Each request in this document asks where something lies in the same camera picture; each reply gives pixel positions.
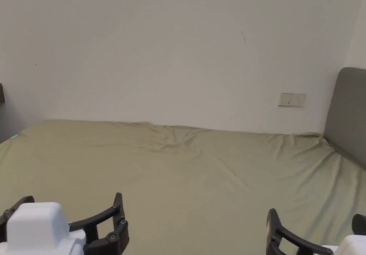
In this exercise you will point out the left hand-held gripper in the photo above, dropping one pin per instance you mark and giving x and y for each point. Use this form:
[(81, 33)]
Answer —
[(37, 229)]

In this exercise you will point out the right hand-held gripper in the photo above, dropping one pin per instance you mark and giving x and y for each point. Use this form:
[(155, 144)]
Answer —
[(350, 246)]

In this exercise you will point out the grey padded headboard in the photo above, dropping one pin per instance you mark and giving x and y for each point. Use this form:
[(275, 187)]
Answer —
[(347, 115)]

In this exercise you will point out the bed with pale green sheet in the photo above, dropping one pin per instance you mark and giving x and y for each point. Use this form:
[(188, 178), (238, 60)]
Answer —
[(183, 180)]

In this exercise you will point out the white wall socket plate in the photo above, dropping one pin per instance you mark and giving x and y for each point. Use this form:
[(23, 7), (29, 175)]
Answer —
[(292, 100)]

